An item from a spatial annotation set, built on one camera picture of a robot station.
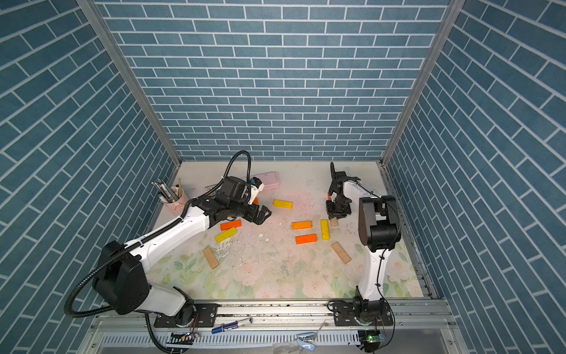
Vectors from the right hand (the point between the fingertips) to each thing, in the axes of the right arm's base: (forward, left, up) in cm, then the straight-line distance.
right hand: (334, 217), depth 100 cm
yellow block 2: (-13, +47, +1) cm, 48 cm away
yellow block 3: (-8, +5, +1) cm, 9 cm away
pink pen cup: (-7, +69, +9) cm, 69 cm away
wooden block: (-23, +50, +1) cm, 55 cm away
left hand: (-9, +28, +16) cm, 34 cm away
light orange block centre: (-5, +13, 0) cm, 14 cm away
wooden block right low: (-17, -2, 0) cm, 17 cm away
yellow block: (+4, +25, +2) cm, 26 cm away
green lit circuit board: (-44, -12, 0) cm, 46 cm away
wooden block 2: (-4, +1, +1) cm, 4 cm away
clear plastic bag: (-47, +11, +2) cm, 48 cm away
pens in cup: (-3, +73, +14) cm, 74 cm away
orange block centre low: (-12, +13, 0) cm, 18 cm away
